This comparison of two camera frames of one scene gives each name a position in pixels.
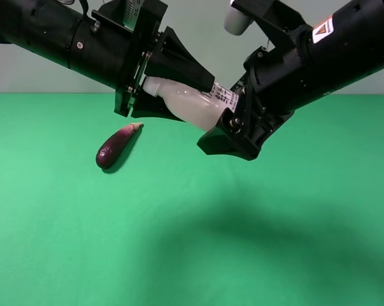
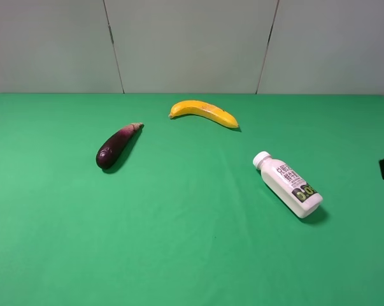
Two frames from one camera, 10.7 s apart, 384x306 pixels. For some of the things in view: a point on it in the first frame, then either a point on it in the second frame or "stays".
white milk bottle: (196, 106) -> (304, 200)
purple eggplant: (112, 148) stays
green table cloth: (311, 222) stays
